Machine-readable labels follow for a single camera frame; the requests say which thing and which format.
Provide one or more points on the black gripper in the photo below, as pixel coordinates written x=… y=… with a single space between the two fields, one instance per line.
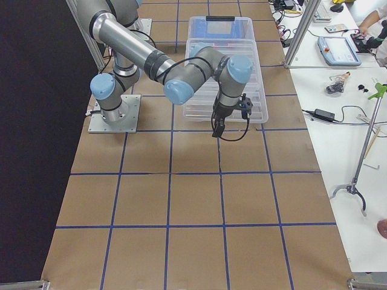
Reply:
x=223 y=111

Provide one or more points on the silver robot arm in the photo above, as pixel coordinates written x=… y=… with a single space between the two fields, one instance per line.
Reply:
x=109 y=22

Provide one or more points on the clear plastic storage box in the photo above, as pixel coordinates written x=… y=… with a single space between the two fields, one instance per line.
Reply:
x=240 y=28

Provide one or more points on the black power adapter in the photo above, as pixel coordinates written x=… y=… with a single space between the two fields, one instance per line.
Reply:
x=324 y=115

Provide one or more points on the teach pendant tablet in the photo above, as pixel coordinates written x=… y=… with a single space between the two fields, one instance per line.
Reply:
x=337 y=51

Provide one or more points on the green grabber tool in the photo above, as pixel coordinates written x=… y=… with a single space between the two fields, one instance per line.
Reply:
x=351 y=187

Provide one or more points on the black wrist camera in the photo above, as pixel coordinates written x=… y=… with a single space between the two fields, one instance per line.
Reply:
x=245 y=106

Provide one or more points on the black box latch handle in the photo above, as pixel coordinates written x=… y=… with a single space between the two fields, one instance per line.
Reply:
x=220 y=18

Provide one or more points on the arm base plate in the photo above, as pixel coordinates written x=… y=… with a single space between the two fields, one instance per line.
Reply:
x=143 y=24
x=121 y=120

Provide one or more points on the aluminium frame post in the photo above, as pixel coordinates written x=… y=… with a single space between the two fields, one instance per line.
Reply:
x=301 y=31

